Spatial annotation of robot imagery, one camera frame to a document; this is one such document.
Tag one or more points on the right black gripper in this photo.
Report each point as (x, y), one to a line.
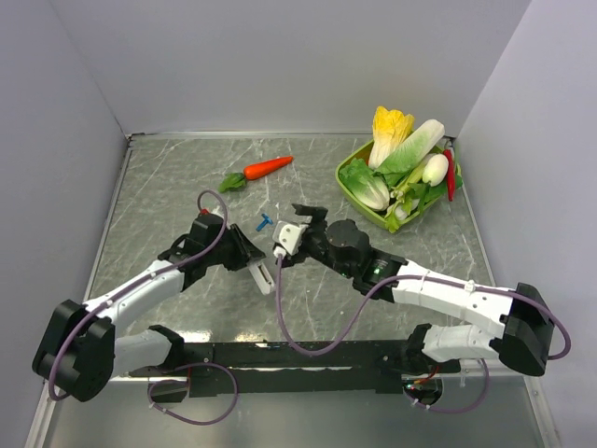
(318, 222)

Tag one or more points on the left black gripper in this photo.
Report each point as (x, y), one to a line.
(241, 256)

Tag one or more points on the white remote control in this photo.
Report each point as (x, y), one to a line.
(262, 277)

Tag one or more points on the blue battery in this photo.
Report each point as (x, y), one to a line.
(266, 220)

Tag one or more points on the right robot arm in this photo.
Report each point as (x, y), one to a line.
(514, 326)

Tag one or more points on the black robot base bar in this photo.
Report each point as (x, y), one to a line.
(275, 367)

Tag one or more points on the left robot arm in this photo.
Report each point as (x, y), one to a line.
(84, 345)

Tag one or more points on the green leafy cabbage toy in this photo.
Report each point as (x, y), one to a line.
(369, 189)

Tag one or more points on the orange toy carrot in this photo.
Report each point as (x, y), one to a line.
(236, 181)

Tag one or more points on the green plastic basket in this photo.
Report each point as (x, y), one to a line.
(427, 199)

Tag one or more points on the green celery stalk toy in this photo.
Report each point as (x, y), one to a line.
(405, 198)

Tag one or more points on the yellow napa cabbage toy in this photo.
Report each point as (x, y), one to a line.
(390, 127)

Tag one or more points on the green romaine lettuce toy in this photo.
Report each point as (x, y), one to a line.
(413, 149)

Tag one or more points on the white radish toy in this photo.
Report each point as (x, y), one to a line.
(435, 170)

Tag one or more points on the red chili pepper toy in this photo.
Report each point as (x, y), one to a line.
(450, 178)

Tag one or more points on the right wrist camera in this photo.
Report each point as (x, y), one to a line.
(287, 237)

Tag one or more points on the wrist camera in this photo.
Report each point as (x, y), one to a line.
(207, 218)
(287, 237)

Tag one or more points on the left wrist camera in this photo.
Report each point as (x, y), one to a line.
(207, 218)

